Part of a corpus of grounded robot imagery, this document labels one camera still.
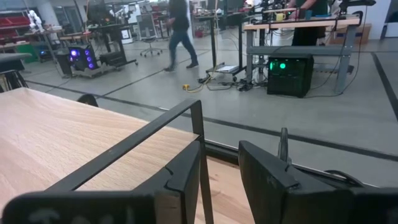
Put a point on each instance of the black table clamp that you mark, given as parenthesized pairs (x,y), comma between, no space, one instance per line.
(87,100)

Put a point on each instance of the red storage bins rack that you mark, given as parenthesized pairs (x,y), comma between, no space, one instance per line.
(14,21)

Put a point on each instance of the plain yellow mug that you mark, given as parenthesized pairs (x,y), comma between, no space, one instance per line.
(279,16)

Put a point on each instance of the cardboard box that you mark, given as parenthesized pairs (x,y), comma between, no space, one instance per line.
(365,32)

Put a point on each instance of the black workstation cart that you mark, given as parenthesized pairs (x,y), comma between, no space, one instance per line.
(112,40)

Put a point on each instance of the yellow power strip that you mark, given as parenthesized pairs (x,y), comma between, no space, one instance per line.
(186,87)

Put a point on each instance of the grey office chair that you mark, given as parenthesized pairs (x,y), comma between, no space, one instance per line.
(149,31)

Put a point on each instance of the black computer green lights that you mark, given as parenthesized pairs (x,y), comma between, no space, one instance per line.
(289,77)

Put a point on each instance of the wooden workbench grey legs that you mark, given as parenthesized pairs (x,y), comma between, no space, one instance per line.
(298,24)

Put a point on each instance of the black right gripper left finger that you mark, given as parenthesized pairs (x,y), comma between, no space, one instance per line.
(183,174)

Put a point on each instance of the black table edge rail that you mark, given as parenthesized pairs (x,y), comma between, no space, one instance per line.
(224,152)

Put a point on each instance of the grey metal post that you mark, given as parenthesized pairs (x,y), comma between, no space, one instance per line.
(283,143)

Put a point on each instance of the black computer purple lights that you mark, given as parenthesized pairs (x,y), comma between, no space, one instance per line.
(82,59)

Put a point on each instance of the person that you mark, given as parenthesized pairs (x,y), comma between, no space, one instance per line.
(308,34)
(180,21)

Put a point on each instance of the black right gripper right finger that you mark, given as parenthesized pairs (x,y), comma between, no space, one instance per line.
(273,196)

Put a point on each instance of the black chair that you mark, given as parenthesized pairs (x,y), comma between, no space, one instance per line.
(12,65)

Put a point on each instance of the white robot figure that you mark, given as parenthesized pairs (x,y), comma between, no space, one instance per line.
(35,19)

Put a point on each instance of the black standing desk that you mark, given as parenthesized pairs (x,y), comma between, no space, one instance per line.
(214,43)

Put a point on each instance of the wooden shelf black metal frame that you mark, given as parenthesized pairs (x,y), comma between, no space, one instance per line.
(77,140)

